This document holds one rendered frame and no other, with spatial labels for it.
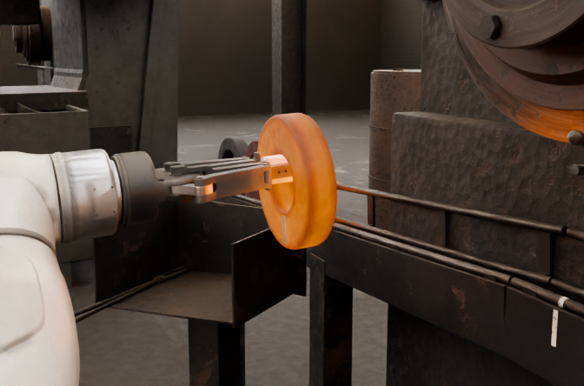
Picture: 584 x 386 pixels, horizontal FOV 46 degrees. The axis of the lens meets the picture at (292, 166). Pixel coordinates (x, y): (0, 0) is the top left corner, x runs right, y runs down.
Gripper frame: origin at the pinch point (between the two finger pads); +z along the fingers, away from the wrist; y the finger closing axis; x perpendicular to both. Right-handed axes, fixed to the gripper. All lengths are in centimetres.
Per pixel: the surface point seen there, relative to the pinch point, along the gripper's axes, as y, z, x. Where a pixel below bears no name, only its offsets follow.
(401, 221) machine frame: -24.1, 31.2, -16.7
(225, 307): -20.2, -2.4, -23.5
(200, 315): -19.2, -6.6, -23.4
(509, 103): 10.9, 22.4, 6.1
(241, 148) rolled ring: -83, 25, -10
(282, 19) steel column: -615, 282, 38
